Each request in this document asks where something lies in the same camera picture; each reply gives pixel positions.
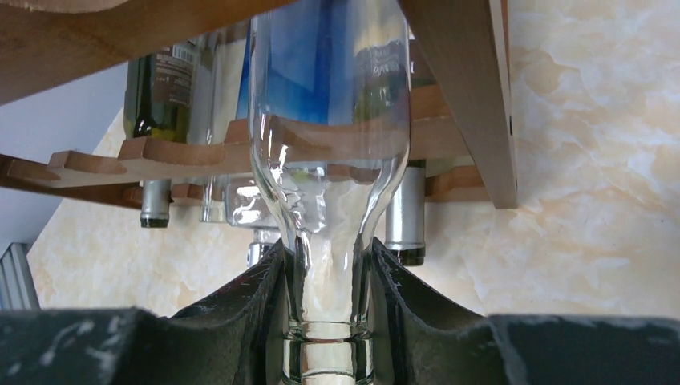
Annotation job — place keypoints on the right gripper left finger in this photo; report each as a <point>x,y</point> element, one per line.
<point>232,336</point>

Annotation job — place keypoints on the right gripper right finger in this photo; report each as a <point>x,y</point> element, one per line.
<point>423,337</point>

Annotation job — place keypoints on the brown wooden wine rack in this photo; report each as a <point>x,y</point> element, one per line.
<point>46,44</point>

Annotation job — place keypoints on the clear glass bottle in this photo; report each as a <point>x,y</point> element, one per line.
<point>217,83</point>
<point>329,125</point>

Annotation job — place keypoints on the clear glass bottle front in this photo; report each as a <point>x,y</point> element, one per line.
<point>217,83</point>

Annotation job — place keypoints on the dark green wine bottle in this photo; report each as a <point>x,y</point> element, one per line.
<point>157,101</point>

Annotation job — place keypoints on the clear glass bottle back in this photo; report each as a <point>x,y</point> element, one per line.
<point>329,125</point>

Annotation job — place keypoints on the dark wine bottle beige label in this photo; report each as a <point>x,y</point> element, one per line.
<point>405,215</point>

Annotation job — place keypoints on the blue square glass bottle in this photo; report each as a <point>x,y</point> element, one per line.
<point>255,202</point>

